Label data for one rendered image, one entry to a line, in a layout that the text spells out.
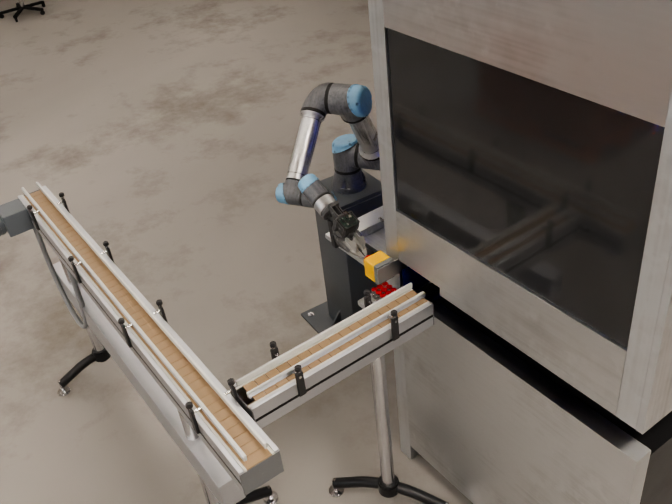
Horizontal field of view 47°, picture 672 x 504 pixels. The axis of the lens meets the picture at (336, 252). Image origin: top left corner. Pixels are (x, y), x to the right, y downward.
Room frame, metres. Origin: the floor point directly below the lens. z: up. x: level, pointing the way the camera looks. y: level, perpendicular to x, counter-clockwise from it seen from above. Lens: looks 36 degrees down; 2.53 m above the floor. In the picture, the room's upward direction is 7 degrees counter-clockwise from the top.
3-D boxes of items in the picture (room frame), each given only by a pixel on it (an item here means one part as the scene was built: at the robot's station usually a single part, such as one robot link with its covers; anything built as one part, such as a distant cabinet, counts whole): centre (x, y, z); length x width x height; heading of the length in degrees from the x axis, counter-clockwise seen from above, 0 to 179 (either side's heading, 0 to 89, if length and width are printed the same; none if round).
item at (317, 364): (1.75, 0.03, 0.92); 0.69 x 0.15 x 0.16; 122
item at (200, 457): (2.26, 0.85, 0.49); 1.60 x 0.08 x 0.12; 32
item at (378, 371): (1.82, -0.09, 0.46); 0.09 x 0.09 x 0.77; 32
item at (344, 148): (2.90, -0.10, 0.96); 0.13 x 0.12 x 0.14; 64
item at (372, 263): (2.02, -0.13, 0.99); 0.08 x 0.07 x 0.07; 32
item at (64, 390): (2.77, 1.17, 0.07); 0.50 x 0.08 x 0.14; 122
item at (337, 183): (2.90, -0.09, 0.84); 0.15 x 0.15 x 0.10
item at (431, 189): (1.66, -0.44, 1.50); 0.85 x 0.01 x 0.59; 32
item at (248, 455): (2.13, 0.77, 0.92); 1.90 x 0.15 x 0.16; 32
